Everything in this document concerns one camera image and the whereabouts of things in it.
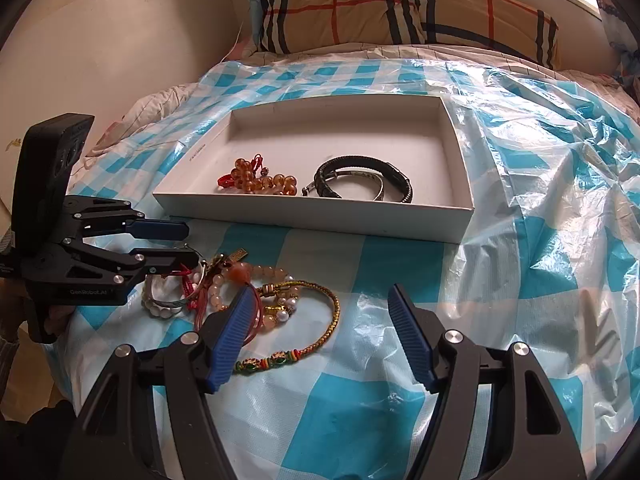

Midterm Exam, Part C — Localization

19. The pink bead bracelet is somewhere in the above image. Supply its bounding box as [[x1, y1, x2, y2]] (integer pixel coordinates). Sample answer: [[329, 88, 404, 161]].
[[207, 262, 296, 322]]

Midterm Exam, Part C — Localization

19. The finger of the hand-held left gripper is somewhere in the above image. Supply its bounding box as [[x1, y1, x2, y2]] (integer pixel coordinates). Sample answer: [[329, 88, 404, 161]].
[[60, 237, 201, 288], [65, 196, 190, 242]]

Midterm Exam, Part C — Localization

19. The white board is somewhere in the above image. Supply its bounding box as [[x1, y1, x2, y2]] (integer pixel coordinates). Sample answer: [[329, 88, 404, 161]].
[[0, 0, 253, 186]]

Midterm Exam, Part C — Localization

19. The amber bead bracelet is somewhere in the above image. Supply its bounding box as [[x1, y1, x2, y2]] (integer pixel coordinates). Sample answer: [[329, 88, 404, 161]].
[[217, 154, 299, 197]]

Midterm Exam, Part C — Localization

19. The plaid pillow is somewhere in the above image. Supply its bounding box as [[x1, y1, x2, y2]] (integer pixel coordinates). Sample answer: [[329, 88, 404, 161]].
[[257, 0, 417, 54], [380, 0, 560, 69]]

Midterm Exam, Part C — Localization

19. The silver bangle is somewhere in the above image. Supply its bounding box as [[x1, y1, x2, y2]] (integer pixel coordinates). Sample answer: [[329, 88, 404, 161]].
[[149, 245, 207, 311]]

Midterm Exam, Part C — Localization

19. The pearl and gold bead bracelet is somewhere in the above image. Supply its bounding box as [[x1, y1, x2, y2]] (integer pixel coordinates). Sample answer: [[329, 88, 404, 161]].
[[260, 294, 302, 327]]

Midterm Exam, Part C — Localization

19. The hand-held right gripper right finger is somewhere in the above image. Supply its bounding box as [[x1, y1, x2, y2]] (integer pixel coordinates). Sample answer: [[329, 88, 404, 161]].
[[387, 284, 588, 480]]

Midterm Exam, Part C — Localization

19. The white cardboard box tray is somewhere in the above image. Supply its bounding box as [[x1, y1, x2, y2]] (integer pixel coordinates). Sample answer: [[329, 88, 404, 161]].
[[151, 95, 476, 245]]

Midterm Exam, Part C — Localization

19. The white bead bracelet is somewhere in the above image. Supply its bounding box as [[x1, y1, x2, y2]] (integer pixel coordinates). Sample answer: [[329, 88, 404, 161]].
[[144, 275, 187, 319]]

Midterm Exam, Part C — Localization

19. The gold braided bracelet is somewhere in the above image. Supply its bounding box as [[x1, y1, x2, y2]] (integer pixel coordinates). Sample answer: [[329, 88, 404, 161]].
[[235, 280, 341, 376]]

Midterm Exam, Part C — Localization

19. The blue checkered plastic sheet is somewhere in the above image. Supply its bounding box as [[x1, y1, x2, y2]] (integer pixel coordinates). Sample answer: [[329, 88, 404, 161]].
[[65, 57, 640, 480]]

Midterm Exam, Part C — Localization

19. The black braided leather bracelet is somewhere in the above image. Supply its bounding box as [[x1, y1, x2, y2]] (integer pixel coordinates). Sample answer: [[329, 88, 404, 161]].
[[302, 156, 415, 204]]

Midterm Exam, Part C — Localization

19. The person's left hand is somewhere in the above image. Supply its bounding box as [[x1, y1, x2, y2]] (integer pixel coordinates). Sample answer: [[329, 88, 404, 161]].
[[44, 305, 76, 337]]

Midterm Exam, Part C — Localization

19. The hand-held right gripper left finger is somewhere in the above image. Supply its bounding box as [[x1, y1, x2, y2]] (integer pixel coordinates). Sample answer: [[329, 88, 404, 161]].
[[59, 287, 261, 480]]

